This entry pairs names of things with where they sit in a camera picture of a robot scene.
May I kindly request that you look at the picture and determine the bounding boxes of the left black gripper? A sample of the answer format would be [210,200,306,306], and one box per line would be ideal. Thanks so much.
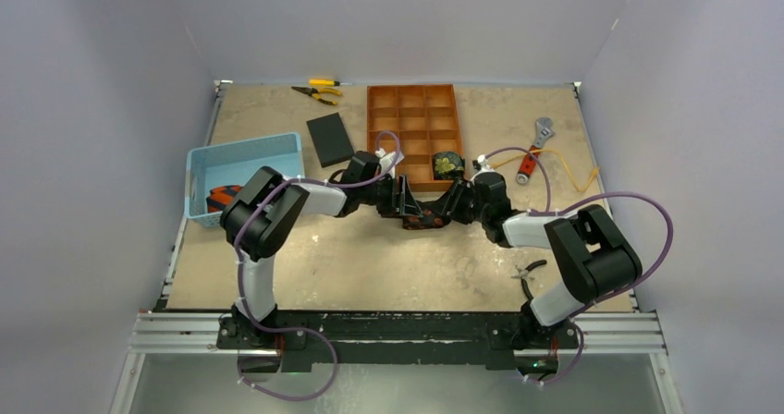
[359,175,423,220]

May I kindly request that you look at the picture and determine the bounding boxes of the dark orange floral tie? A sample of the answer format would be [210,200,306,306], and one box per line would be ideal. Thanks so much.
[402,210,451,230]

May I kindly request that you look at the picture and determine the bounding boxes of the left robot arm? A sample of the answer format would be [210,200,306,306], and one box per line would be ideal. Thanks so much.
[220,150,404,348]

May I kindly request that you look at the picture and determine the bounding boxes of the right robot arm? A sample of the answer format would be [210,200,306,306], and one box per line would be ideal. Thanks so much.
[429,172,642,347]

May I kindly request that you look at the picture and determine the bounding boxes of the rolled yellow floral tie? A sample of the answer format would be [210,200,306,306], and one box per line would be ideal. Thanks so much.
[432,151,465,181]

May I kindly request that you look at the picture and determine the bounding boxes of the orange wooden compartment tray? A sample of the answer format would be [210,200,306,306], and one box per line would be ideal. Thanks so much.
[367,84,463,193]

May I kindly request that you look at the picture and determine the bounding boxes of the black foam block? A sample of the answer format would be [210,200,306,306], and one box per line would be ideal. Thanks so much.
[306,113,355,168]

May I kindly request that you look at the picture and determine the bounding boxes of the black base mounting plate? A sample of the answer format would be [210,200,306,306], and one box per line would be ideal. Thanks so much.
[216,309,579,372]

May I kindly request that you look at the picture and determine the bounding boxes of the orange navy striped tie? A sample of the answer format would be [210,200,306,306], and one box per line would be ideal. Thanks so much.
[205,185,242,213]

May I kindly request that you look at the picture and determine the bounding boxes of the light blue plastic basket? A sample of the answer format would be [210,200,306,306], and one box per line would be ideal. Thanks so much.
[184,132,304,227]

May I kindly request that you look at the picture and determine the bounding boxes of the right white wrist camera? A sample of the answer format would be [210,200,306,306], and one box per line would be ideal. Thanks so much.
[470,154,496,182]

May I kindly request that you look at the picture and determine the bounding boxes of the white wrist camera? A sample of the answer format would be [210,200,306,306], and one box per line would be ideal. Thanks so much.
[374,148,400,178]
[470,154,496,182]

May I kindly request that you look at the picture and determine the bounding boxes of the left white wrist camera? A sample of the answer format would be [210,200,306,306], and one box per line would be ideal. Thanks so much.
[374,148,400,178]

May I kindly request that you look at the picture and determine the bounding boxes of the yellow cable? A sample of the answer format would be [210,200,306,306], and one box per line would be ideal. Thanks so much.
[489,149,605,194]

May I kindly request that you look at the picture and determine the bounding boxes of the black handled pliers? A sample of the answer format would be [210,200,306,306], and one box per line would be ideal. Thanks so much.
[512,260,547,301]

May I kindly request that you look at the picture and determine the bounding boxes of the red handled adjustable wrench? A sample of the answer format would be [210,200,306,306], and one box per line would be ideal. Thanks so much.
[516,116,555,185]

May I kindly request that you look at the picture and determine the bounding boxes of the yellow handled pliers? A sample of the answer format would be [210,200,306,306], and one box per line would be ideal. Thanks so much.
[291,86,343,106]

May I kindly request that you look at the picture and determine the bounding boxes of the yellow handled screwdriver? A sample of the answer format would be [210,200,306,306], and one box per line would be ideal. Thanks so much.
[309,79,352,87]

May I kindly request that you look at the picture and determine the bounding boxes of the aluminium frame rail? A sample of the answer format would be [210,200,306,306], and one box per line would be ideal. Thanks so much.
[129,312,668,356]

